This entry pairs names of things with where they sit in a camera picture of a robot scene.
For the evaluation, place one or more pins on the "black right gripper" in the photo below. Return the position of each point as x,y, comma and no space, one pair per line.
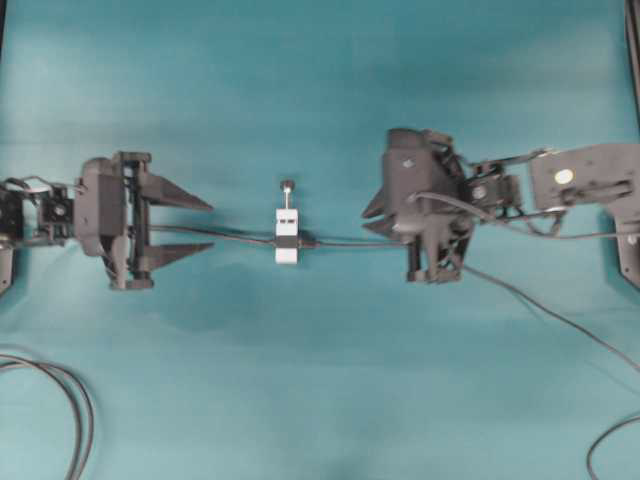
421,175

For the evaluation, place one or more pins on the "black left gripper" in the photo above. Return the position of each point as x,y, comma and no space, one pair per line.
100,217

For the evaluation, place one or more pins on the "white vise with female connector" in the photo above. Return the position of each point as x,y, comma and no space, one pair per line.
287,227

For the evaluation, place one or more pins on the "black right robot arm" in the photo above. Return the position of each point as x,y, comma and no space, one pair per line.
540,187

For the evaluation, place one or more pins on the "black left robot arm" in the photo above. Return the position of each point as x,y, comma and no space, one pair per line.
39,213

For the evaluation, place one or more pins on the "black aluminium frame rail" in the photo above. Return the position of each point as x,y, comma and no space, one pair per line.
632,39

